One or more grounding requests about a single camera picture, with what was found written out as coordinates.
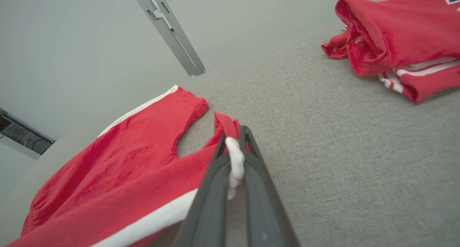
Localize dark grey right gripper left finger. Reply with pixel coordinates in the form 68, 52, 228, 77
172, 131, 231, 247

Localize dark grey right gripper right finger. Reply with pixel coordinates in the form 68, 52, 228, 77
239, 125, 300, 247

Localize red shorts white stripes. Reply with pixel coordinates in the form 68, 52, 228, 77
7, 85, 252, 247

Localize red T-shirt white sleeves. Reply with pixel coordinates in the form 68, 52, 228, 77
322, 0, 460, 104

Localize grey fabric sofa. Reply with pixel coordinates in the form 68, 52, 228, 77
0, 21, 460, 247

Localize grey metal wall post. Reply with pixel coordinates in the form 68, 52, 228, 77
129, 0, 212, 78

